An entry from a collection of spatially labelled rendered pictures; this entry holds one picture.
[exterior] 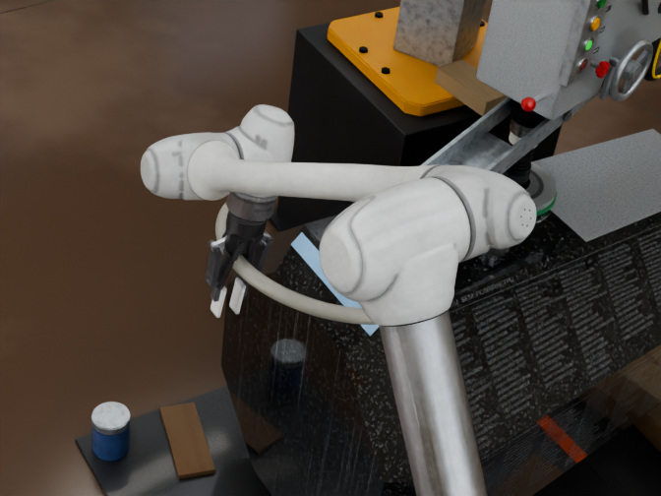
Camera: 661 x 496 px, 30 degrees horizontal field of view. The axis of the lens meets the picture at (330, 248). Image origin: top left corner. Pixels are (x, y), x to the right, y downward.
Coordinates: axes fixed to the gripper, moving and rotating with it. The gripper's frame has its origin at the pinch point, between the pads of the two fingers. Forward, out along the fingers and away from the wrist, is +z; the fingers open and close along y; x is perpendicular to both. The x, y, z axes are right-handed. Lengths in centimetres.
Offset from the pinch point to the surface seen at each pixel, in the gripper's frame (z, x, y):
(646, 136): -12, 20, 137
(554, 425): 30, -29, 78
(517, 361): 16, -20, 67
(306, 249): 8.6, 21.4, 34.6
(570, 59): -48, 1, 73
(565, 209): -4, 6, 97
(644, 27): -49, 12, 107
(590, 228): -4, -3, 97
